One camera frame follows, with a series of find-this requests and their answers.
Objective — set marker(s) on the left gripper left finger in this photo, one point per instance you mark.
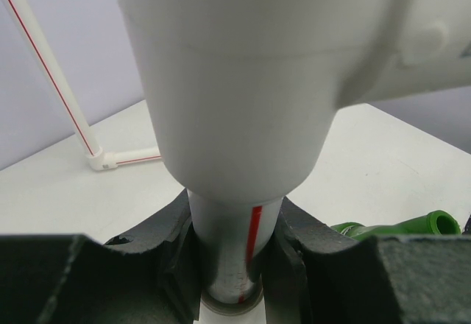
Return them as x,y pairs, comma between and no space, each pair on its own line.
148,274

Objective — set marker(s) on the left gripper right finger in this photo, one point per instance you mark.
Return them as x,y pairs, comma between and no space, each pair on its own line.
314,274

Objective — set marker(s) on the white pipe assembly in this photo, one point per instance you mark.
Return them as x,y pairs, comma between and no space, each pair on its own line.
242,94

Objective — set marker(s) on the green plastic faucet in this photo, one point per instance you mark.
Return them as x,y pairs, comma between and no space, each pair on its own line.
435,223

